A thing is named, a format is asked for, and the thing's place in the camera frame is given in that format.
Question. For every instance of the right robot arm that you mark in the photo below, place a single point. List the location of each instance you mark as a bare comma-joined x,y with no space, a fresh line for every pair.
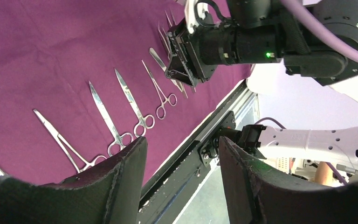
308,41

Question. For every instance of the maroon wrap cloth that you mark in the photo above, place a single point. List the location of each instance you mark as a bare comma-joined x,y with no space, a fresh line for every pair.
50,52

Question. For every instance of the person forearm in background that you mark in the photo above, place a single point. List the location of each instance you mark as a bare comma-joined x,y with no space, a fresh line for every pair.
324,175

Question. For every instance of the small metal scissors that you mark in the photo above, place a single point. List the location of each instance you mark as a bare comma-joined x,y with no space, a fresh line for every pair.
117,138

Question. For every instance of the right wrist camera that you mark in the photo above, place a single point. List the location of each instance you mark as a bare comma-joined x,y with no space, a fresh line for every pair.
195,13

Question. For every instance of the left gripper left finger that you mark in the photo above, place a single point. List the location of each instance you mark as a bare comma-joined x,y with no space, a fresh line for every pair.
107,193

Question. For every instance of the small curved hemostat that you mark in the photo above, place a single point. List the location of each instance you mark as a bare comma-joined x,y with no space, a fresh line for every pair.
171,99

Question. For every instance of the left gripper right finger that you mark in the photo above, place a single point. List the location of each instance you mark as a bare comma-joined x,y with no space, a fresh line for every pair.
257,193

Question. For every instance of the metal spatula handle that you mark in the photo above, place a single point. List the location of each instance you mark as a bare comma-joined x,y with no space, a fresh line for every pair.
164,41

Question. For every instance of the surgical clamp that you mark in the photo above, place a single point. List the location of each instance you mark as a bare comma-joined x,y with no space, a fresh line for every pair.
68,150

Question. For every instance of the long metal tweezers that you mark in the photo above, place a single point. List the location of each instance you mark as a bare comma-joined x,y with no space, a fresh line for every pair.
170,19

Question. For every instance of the surgical scissors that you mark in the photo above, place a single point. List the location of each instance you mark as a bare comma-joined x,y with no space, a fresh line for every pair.
145,122

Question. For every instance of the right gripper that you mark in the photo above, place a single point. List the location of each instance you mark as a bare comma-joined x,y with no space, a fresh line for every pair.
250,35

